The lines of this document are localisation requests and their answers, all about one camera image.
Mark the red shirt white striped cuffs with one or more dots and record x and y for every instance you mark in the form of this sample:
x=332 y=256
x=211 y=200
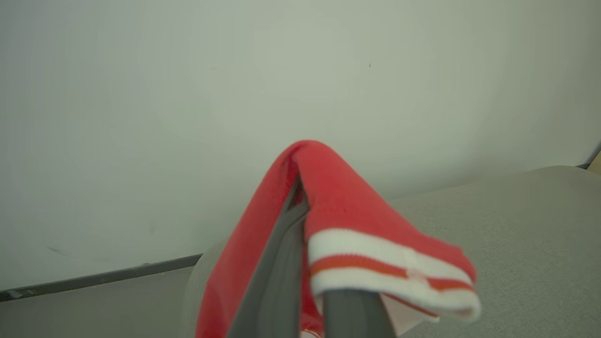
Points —
x=338 y=197

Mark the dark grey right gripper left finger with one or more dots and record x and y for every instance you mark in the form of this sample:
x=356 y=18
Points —
x=277 y=281

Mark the black baseboard strip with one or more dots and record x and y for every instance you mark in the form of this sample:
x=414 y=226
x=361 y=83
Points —
x=94 y=279

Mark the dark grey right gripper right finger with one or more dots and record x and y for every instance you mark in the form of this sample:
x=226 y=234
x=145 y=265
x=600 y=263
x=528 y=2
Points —
x=357 y=314

